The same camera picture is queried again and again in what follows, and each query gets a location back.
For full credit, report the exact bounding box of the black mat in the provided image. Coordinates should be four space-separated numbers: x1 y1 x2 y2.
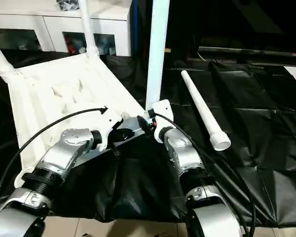
0 49 296 228

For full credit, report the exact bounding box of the white plastic table leg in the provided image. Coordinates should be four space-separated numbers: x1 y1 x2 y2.
181 70 231 152
0 34 16 78
77 0 100 60
145 0 171 112

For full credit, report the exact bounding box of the white plastic table top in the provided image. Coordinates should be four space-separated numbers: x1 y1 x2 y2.
1 53 151 189

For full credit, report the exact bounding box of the red package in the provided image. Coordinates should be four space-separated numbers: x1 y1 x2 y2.
66 35 76 54

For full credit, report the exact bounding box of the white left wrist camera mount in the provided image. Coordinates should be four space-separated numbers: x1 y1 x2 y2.
97 108 124 152

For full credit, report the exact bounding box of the black backdrop cloth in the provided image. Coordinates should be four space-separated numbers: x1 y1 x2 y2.
169 0 296 50

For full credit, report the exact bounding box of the black flat monitor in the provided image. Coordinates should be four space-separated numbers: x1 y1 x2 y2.
197 46 296 60

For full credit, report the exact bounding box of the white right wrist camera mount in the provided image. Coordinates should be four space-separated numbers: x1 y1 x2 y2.
151 99 175 144

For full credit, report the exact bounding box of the white glass-door cabinet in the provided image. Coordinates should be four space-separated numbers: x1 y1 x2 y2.
0 0 133 57

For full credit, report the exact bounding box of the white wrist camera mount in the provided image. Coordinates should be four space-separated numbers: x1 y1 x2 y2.
97 108 124 152
151 99 175 144

